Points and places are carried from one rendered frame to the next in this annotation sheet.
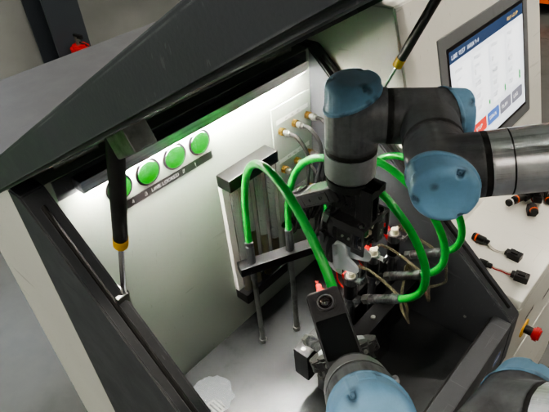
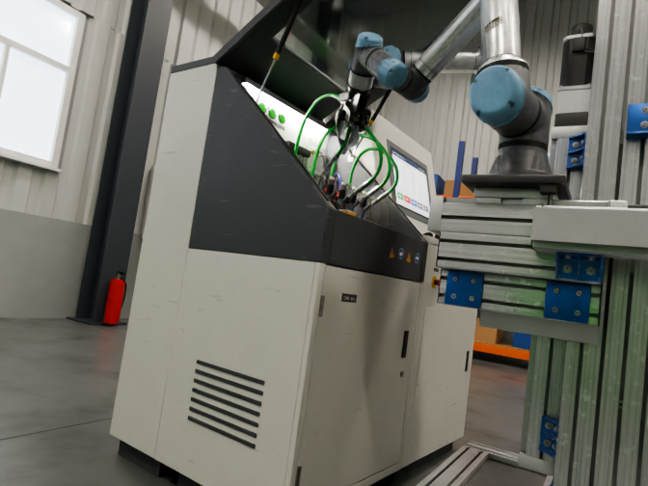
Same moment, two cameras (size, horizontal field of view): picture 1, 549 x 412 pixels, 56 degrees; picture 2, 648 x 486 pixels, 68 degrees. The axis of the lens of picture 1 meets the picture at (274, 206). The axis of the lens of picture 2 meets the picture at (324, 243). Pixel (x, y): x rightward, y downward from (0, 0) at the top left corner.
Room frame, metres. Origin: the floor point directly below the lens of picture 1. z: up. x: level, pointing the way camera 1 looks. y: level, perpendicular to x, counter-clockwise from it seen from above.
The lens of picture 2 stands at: (-1.07, 0.20, 0.74)
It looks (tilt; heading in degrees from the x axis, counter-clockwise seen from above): 5 degrees up; 351
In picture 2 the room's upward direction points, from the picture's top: 8 degrees clockwise
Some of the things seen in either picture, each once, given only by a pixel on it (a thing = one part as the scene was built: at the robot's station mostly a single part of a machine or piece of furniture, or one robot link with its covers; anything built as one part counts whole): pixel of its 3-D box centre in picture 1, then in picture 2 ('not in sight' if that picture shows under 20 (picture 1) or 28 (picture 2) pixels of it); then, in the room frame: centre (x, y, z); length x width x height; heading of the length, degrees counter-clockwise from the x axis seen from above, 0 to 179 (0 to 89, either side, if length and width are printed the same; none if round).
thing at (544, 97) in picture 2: not in sight; (524, 120); (-0.01, -0.43, 1.20); 0.13 x 0.12 x 0.14; 128
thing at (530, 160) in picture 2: not in sight; (520, 166); (0.00, -0.44, 1.09); 0.15 x 0.15 x 0.10
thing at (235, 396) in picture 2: not in sight; (297, 373); (0.69, -0.06, 0.39); 0.70 x 0.58 x 0.79; 134
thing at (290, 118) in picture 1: (299, 160); (316, 175); (1.02, -0.07, 1.20); 0.13 x 0.03 x 0.31; 134
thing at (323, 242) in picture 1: (331, 238); not in sight; (0.63, -0.09, 1.31); 0.05 x 0.02 x 0.09; 134
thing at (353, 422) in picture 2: not in sight; (365, 377); (0.48, -0.26, 0.44); 0.65 x 0.02 x 0.68; 134
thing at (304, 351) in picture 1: (359, 331); not in sight; (0.75, -0.17, 0.91); 0.34 x 0.10 x 0.15; 134
